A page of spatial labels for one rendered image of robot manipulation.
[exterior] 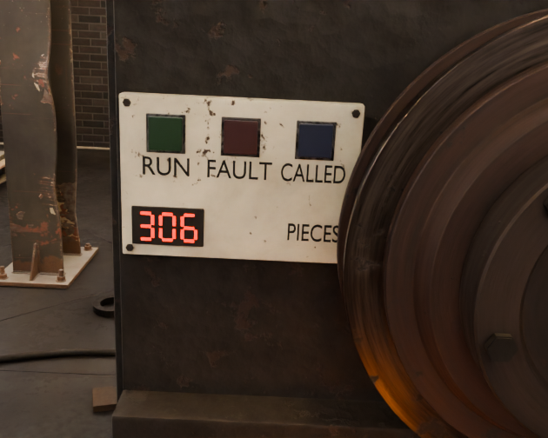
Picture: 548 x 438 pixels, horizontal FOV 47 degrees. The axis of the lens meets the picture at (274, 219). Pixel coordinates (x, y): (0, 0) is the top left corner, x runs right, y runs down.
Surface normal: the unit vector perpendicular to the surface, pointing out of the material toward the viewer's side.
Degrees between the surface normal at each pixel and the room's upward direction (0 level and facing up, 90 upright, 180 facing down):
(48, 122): 90
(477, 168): 59
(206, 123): 90
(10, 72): 90
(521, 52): 90
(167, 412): 0
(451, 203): 69
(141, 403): 0
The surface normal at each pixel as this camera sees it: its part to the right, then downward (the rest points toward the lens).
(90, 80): -0.01, 0.29
